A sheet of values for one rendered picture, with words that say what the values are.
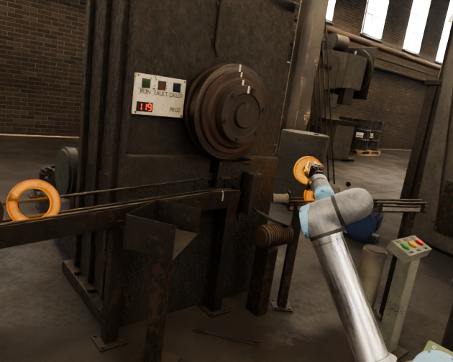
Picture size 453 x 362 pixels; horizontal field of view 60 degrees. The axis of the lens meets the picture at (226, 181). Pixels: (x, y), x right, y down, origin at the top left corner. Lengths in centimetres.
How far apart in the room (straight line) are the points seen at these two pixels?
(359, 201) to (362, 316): 38
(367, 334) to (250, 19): 158
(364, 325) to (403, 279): 78
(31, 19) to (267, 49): 597
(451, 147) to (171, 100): 301
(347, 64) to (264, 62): 753
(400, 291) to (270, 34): 151
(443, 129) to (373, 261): 235
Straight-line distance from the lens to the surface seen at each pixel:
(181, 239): 162
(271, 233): 213
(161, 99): 188
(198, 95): 182
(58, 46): 790
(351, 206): 140
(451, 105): 431
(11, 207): 166
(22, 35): 777
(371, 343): 145
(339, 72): 982
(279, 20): 235
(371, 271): 221
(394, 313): 225
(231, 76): 191
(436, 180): 429
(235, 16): 214
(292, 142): 463
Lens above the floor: 120
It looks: 12 degrees down
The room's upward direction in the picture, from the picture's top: 8 degrees clockwise
